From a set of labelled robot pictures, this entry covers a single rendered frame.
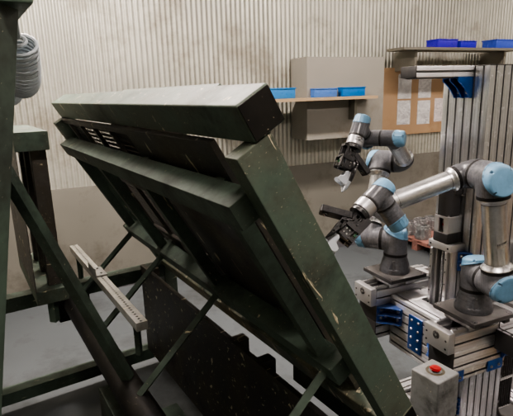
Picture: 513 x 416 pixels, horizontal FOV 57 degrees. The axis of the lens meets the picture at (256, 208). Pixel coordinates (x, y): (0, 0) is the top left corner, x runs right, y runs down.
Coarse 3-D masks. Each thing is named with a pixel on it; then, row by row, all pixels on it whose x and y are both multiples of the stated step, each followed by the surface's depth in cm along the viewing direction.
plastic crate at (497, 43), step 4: (484, 40) 605; (488, 40) 599; (492, 40) 595; (496, 40) 590; (500, 40) 592; (504, 40) 595; (508, 40) 597; (512, 40) 600; (484, 44) 606; (488, 44) 601; (492, 44) 595; (496, 44) 591; (500, 44) 593; (504, 44) 596; (508, 44) 599; (512, 44) 601
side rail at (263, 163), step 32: (256, 160) 108; (256, 192) 110; (288, 192) 115; (288, 224) 117; (288, 256) 121; (320, 256) 125; (320, 288) 127; (352, 320) 136; (352, 352) 139; (384, 352) 147; (384, 384) 150
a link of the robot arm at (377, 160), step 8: (376, 152) 253; (384, 152) 251; (368, 160) 253; (376, 160) 251; (384, 160) 249; (392, 160) 247; (376, 168) 249; (384, 168) 249; (392, 168) 249; (376, 176) 250; (384, 176) 250; (368, 184) 253; (376, 224) 242; (368, 232) 241; (376, 232) 239; (360, 240) 242; (368, 240) 240; (376, 240) 238; (376, 248) 242
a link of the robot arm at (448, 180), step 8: (472, 160) 178; (448, 168) 182; (456, 168) 180; (464, 168) 178; (432, 176) 183; (440, 176) 180; (448, 176) 180; (456, 176) 179; (464, 176) 178; (416, 184) 180; (424, 184) 179; (432, 184) 179; (440, 184) 179; (448, 184) 179; (456, 184) 180; (464, 184) 180; (400, 192) 179; (408, 192) 178; (416, 192) 178; (424, 192) 178; (432, 192) 179; (440, 192) 180; (400, 200) 178; (408, 200) 178; (416, 200) 179; (424, 200) 181
